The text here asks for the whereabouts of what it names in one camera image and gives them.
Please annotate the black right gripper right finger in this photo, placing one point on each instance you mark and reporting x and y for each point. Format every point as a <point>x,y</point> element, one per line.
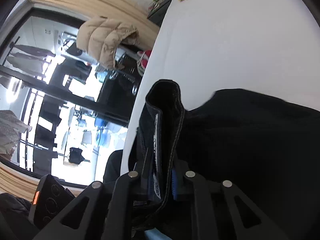
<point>216,210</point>

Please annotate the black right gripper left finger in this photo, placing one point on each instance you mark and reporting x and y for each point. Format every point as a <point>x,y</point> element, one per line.
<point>103,211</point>

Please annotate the dark denim pants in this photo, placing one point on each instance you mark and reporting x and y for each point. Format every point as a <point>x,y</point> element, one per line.
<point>267,147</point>

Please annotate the black controller with orange strip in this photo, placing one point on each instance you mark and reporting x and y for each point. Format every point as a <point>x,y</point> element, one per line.
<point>49,199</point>

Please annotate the beige puffer jacket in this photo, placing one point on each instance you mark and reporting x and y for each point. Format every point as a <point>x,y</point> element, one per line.
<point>100,38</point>

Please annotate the white bed mattress sheet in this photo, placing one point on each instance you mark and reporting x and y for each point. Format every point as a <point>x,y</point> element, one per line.
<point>267,46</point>

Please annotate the beige curtain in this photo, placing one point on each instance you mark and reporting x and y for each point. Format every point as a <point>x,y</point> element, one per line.
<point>124,10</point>

